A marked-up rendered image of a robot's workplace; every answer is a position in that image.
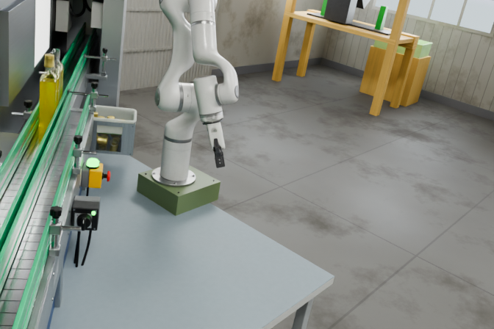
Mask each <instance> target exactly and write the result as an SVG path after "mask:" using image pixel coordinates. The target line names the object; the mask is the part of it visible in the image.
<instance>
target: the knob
mask: <svg viewBox="0 0 494 329"><path fill-rule="evenodd" d="M76 221H77V225H78V226H81V227H82V231H84V230H85V229H86V228H88V227H89V226H90V224H91V223H92V217H91V216H90V215H89V214H80V215H79V216H78V217H77V220H76Z"/></svg>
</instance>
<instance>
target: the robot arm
mask: <svg viewBox="0 0 494 329"><path fill-rule="evenodd" d="M217 2H218V0H159V3H160V8H161V10H162V12H163V13H164V15H165V16H166V18H167V19H168V21H169V22H170V24H171V26H172V30H173V49H172V56H171V62H170V65H169V67H168V69H167V71H166V73H165V75H164V76H163V78H162V80H161V82H160V83H159V85H158V87H157V90H156V93H155V103H156V105H157V107H158V108H159V109H161V110H162V111H165V112H183V114H181V115H180V116H178V117H176V118H174V119H173V120H170V121H168V122H167V123H166V124H165V130H164V137H163V146H162V160H161V167H158V168H157V169H155V170H153V172H152V174H151V177H152V178H153V179H154V181H156V182H157V183H158V184H161V185H164V186H168V187H186V186H189V185H191V184H193V183H194V182H195V181H196V176H195V174H194V173H193V172H192V171H190V170H189V164H190V152H191V145H192V138H193V130H194V127H195V125H196V124H197V122H198V121H199V120H201V122H203V123H202V124H204V125H206V126H207V133H208V137H209V140H210V145H211V148H212V150H213V151H214V153H215V164H216V167H217V168H219V167H225V162H224V157H223V151H222V148H223V149H224V148H225V143H224V138H223V131H222V128H221V121H223V119H221V118H223V111H222V105H226V104H233V103H235V102H237V100H238V98H239V87H238V80H237V74H236V71H235V69H234V68H233V66H232V65H231V64H230V63H229V62H228V61H227V60H225V59H224V58H223V57H222V56H221V55H220V54H219V53H218V51H217V43H216V30H215V8H216V6H217ZM184 12H189V13H190V24H189V23H188V22H187V21H186V19H185V17H184ZM194 62H196V63H198V64H200V65H210V66H215V67H217V68H219V69H220V70H221V71H222V73H223V83H222V84H218V83H217V79H216V76H202V77H198V78H196V79H194V80H193V83H181V82H179V78H180V76H181V75H182V74H183V73H184V72H186V71H187V70H189V69H190V68H191V67H192V66H193V64H194Z"/></svg>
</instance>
